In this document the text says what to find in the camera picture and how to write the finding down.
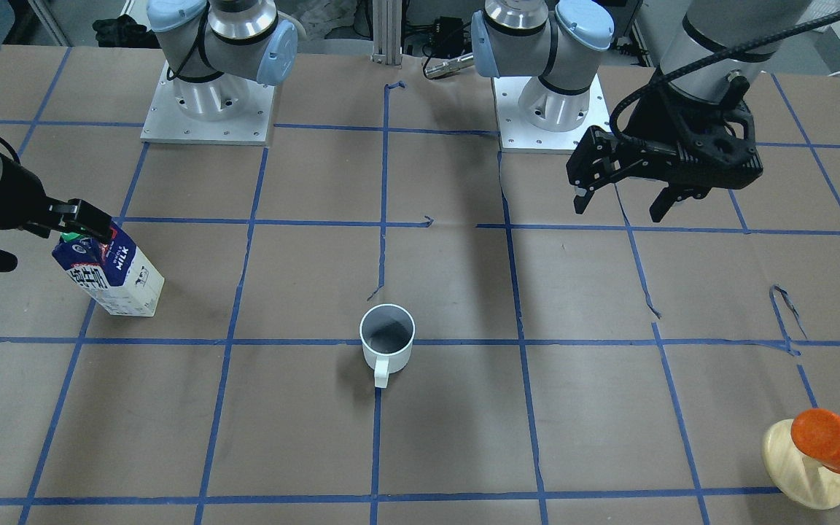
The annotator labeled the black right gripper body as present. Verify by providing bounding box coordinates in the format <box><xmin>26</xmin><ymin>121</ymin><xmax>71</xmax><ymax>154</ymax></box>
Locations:
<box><xmin>0</xmin><ymin>164</ymin><xmax>50</xmax><ymax>237</ymax></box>

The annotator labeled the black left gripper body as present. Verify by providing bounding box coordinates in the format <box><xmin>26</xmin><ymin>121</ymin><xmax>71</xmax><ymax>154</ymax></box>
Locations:
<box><xmin>613</xmin><ymin>77</ymin><xmax>763</xmax><ymax>190</ymax></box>

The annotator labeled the blue white milk carton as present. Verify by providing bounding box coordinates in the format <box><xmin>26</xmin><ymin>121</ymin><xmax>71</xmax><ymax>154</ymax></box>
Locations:
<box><xmin>51</xmin><ymin>222</ymin><xmax>166</xmax><ymax>318</ymax></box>

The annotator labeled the white mug grey inside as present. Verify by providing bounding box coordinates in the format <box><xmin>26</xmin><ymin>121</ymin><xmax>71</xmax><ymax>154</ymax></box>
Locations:
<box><xmin>359</xmin><ymin>303</ymin><xmax>416</xmax><ymax>389</ymax></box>

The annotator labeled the orange cup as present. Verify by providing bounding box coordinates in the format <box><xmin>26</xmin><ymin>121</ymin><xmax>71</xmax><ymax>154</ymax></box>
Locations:
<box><xmin>790</xmin><ymin>408</ymin><xmax>840</xmax><ymax>474</ymax></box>

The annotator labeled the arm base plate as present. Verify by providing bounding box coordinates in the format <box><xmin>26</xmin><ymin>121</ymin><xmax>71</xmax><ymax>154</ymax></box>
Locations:
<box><xmin>140</xmin><ymin>63</ymin><xmax>278</xmax><ymax>147</ymax></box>
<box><xmin>492</xmin><ymin>76</ymin><xmax>610</xmax><ymax>154</ymax></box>

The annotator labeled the aluminium frame post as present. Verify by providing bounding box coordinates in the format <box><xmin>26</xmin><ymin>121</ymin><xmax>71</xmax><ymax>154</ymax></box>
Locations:
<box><xmin>371</xmin><ymin>0</ymin><xmax>403</xmax><ymax>69</ymax></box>

